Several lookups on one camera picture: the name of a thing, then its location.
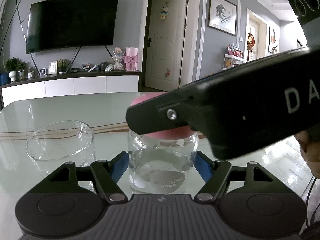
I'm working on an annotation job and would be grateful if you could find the potted plant white pot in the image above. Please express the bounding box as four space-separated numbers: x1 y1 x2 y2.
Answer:
5 57 20 82

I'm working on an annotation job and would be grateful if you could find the white photo frame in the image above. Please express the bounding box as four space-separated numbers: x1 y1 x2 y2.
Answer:
48 61 57 75

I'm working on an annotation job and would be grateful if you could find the clear glass jar bottle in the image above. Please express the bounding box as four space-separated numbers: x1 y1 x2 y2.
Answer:
127 130 199 194

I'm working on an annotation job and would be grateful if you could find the white tv cabinet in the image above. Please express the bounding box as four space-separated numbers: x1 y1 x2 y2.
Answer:
1 71 142 108

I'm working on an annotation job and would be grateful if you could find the framed wall painting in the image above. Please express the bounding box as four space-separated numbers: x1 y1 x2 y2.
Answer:
208 0 238 36

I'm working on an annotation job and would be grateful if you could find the clear drinking glass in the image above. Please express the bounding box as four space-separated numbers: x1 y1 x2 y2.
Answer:
26 120 96 178

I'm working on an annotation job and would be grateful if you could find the pink gift box with bow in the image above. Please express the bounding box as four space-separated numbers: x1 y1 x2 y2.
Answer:
123 47 138 71

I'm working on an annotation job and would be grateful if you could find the plush doll bouquet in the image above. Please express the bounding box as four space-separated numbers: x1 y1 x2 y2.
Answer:
112 47 125 71

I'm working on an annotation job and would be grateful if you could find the white snack shelf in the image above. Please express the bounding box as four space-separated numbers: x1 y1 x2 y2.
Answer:
222 44 246 70

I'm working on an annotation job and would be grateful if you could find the white interior door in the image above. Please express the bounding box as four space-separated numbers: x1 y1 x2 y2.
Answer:
145 0 187 91

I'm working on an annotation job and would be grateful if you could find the small cactus plant pot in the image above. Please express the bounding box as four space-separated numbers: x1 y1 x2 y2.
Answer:
57 59 68 74

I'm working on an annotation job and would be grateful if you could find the person right hand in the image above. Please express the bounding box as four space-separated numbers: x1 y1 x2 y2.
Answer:
294 131 319 179

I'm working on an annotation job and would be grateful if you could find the pink polka dot cap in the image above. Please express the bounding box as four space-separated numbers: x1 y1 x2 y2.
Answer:
131 91 198 140

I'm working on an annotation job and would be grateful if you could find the black wall television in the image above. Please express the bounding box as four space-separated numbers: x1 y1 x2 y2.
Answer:
25 0 118 54

